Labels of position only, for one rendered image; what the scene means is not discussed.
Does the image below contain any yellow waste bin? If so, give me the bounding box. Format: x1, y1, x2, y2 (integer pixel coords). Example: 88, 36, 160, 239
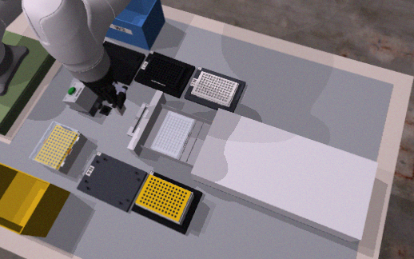
0, 163, 71, 237

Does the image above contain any grey bench mat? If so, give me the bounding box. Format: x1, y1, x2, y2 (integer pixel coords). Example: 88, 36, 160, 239
0, 18, 393, 259

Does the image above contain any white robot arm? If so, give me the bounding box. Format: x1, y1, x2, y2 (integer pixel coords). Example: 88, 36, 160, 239
0, 0, 131, 96

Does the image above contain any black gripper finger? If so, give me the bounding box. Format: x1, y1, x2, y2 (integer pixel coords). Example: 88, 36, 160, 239
101, 82, 128, 116
91, 89, 119, 115

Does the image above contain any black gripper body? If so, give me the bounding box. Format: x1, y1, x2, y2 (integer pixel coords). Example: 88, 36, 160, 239
82, 66, 117, 92

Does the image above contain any black multiwell plate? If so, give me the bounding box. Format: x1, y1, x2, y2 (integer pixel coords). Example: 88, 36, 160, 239
141, 55, 188, 90

